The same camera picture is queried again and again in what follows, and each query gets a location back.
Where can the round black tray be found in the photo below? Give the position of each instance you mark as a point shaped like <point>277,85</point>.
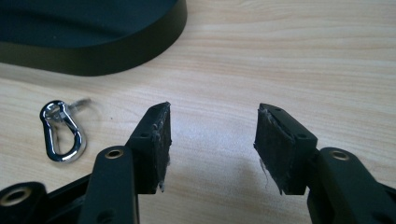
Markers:
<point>87,34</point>

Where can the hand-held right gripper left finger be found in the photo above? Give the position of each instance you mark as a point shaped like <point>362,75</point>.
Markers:
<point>149,155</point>

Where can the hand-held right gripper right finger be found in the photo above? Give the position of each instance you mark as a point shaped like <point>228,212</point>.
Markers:
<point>281,155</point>

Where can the silver metal carabiner clip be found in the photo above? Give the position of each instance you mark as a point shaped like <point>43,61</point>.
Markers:
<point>62,130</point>

